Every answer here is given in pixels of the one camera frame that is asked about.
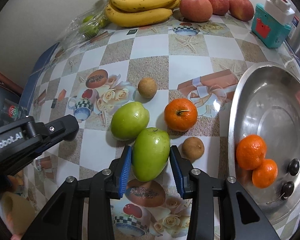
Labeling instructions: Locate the brown longan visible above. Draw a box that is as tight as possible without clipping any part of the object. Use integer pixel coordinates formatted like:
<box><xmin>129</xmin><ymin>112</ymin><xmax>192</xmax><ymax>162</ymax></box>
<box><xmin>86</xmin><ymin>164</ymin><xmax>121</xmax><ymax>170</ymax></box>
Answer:
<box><xmin>138</xmin><ymin>77</ymin><xmax>157</xmax><ymax>99</ymax></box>
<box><xmin>181</xmin><ymin>137</ymin><xmax>205</xmax><ymax>162</ymax></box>

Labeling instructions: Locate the green jujube fruit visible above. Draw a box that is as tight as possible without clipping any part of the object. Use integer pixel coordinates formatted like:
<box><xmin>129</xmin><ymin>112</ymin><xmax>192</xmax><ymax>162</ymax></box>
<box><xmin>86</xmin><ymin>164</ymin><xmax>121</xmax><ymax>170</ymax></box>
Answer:
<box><xmin>110</xmin><ymin>101</ymin><xmax>150</xmax><ymax>141</ymax></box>
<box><xmin>132</xmin><ymin>127</ymin><xmax>170</xmax><ymax>182</ymax></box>

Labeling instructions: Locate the orange tangerine with stem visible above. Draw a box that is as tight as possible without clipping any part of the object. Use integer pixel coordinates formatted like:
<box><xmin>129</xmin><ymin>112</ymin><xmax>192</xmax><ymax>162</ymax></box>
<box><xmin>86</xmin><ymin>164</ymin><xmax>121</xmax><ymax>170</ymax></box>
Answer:
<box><xmin>164</xmin><ymin>98</ymin><xmax>198</xmax><ymax>132</ymax></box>

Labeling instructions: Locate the larger orange tangerine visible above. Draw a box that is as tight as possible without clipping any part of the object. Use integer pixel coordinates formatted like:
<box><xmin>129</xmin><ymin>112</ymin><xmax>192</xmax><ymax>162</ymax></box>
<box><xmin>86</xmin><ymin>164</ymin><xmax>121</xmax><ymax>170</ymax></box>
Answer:
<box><xmin>236</xmin><ymin>134</ymin><xmax>267</xmax><ymax>171</ymax></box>

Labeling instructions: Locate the smaller orange tangerine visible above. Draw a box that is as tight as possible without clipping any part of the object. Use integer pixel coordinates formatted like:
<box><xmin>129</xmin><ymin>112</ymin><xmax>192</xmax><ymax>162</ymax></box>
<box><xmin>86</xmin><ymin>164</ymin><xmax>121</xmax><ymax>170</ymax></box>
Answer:
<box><xmin>252</xmin><ymin>159</ymin><xmax>278</xmax><ymax>189</ymax></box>

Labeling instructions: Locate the dark plum with stem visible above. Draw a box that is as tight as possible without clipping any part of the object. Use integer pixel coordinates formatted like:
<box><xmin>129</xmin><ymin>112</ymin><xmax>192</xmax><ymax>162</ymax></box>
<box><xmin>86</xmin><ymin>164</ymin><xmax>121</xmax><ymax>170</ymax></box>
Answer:
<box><xmin>267</xmin><ymin>181</ymin><xmax>294</xmax><ymax>204</ymax></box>

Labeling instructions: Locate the person's hand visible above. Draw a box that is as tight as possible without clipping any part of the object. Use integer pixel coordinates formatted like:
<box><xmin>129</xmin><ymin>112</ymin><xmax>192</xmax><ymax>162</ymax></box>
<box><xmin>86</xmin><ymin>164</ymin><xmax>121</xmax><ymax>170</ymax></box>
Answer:
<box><xmin>11</xmin><ymin>233</ymin><xmax>23</xmax><ymax>240</ymax></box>

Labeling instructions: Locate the checkered fruit tablecloth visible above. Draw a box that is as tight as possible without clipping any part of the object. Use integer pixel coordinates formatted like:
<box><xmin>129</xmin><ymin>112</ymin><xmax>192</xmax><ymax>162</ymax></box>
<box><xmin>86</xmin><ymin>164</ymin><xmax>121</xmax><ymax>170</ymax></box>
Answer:
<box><xmin>20</xmin><ymin>14</ymin><xmax>300</xmax><ymax>239</ymax></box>

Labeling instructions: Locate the large steel basin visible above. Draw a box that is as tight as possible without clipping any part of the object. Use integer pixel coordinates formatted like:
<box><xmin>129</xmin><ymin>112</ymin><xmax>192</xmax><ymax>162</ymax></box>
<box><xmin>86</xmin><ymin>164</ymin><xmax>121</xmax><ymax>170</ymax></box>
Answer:
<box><xmin>228</xmin><ymin>62</ymin><xmax>300</xmax><ymax>224</ymax></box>

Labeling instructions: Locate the bag of green limes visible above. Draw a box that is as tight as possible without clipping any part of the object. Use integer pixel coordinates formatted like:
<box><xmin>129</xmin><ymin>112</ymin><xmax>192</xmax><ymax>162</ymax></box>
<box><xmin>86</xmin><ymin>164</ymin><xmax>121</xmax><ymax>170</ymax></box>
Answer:
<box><xmin>57</xmin><ymin>5</ymin><xmax>109</xmax><ymax>50</ymax></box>

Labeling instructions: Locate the yellow banana bunch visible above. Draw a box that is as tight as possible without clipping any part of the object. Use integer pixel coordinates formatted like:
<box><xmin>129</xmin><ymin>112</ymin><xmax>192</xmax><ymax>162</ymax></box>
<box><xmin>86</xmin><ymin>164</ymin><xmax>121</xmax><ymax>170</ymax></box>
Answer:
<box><xmin>104</xmin><ymin>0</ymin><xmax>181</xmax><ymax>27</ymax></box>

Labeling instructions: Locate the front red apple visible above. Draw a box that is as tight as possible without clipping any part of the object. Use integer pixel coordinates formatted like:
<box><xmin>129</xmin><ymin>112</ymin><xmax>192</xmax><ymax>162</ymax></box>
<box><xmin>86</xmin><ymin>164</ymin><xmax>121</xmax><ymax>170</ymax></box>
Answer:
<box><xmin>179</xmin><ymin>0</ymin><xmax>213</xmax><ymax>22</ymax></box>

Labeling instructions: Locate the red apple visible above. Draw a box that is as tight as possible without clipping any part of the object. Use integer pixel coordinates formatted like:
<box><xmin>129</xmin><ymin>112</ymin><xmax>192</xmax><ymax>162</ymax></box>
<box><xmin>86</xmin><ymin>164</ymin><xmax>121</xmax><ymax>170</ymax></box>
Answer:
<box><xmin>229</xmin><ymin>0</ymin><xmax>255</xmax><ymax>22</ymax></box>
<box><xmin>179</xmin><ymin>0</ymin><xmax>213</xmax><ymax>22</ymax></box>
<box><xmin>209</xmin><ymin>0</ymin><xmax>230</xmax><ymax>16</ymax></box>

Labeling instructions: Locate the teal plastic box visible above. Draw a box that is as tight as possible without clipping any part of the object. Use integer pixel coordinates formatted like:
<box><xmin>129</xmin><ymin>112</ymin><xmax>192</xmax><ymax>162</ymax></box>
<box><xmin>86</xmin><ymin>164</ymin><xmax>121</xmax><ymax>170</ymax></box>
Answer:
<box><xmin>251</xmin><ymin>3</ymin><xmax>292</xmax><ymax>48</ymax></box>

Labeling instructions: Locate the middle red apple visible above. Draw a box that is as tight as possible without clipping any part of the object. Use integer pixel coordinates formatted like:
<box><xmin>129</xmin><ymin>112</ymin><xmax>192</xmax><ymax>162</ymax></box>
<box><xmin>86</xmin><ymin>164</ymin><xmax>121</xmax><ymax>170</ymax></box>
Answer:
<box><xmin>209</xmin><ymin>0</ymin><xmax>230</xmax><ymax>16</ymax></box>

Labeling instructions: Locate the right red apple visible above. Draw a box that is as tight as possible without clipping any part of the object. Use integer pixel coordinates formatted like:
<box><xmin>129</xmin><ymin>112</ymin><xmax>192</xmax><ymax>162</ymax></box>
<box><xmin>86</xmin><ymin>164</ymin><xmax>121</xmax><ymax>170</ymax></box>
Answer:
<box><xmin>229</xmin><ymin>0</ymin><xmax>255</xmax><ymax>22</ymax></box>

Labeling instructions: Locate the white power strip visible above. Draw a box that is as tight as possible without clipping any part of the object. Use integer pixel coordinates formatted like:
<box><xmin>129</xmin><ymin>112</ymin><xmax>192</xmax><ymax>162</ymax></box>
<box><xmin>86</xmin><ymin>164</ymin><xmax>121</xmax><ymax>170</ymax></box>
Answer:
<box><xmin>264</xmin><ymin>0</ymin><xmax>295</xmax><ymax>25</ymax></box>

